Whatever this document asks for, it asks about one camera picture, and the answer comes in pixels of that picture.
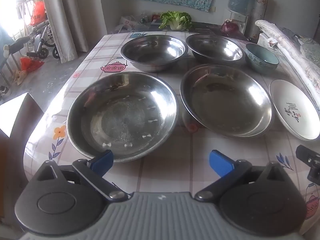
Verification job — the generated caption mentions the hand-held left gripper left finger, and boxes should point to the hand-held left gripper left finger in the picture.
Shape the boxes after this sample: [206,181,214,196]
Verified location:
[32,150,129,202]

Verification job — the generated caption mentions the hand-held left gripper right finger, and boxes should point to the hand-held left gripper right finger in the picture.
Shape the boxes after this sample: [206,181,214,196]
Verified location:
[195,150,291,202]

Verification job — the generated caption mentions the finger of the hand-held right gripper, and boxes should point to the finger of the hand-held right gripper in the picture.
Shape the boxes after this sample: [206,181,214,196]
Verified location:
[296,145,320,183]

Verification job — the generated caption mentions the large steel basin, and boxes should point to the large steel basin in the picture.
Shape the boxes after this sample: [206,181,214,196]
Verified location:
[66,71,179,163]

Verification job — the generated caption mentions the teal ceramic bowl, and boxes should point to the teal ceramic bowl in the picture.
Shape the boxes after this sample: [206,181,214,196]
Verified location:
[244,43,280,75]

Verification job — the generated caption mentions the steel bowl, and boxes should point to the steel bowl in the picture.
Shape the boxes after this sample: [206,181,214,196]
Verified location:
[185,34,246,64]
[120,35,189,72]

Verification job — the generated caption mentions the shallow steel plate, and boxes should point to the shallow steel plate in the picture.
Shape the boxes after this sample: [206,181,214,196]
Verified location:
[180,64,273,137]
[180,66,275,139]

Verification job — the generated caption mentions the white ceramic plate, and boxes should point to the white ceramic plate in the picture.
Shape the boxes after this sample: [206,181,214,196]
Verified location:
[269,79,320,141]

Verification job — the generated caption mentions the rolled white quilt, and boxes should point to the rolled white quilt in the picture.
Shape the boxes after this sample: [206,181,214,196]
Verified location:
[255,19,320,98]

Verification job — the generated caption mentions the green patterned cushion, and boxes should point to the green patterned cushion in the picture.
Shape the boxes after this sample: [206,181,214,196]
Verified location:
[300,37,320,65]

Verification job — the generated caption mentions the beige shoe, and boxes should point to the beige shoe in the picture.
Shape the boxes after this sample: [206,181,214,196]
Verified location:
[14,70,27,84]

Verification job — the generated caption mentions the white paper bag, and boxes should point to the white paper bag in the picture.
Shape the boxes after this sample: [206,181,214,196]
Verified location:
[257,32,275,47]

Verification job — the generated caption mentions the red plastic bag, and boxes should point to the red plastic bag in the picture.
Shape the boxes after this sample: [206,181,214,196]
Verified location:
[19,57,45,73]

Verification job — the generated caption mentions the dark side table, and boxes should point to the dark side table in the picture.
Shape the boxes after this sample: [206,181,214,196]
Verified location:
[107,21,250,42]

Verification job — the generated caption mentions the red onion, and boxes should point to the red onion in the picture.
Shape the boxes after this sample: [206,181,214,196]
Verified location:
[220,20,240,34]

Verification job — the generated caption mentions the wheelchair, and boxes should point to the wheelchair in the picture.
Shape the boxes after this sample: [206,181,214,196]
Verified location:
[4,0,59,60]

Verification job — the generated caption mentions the white plastic bag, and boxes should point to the white plastic bag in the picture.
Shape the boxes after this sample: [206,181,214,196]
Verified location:
[114,15,140,33]

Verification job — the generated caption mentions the white water dispenser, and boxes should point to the white water dispenser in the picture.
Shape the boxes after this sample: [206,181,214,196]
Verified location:
[229,11,249,34]

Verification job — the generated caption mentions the beige curtain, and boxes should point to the beige curtain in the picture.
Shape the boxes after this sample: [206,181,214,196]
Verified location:
[40,0,89,63]

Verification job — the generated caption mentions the napa cabbage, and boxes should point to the napa cabbage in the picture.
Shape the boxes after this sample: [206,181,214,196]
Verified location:
[159,11,193,32]

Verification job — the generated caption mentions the patterned paper roll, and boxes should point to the patterned paper roll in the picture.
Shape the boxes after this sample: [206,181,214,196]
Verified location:
[250,0,270,43]

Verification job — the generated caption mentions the orange plastic bag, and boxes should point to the orange plastic bag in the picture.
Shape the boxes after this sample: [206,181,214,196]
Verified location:
[30,1,48,27]

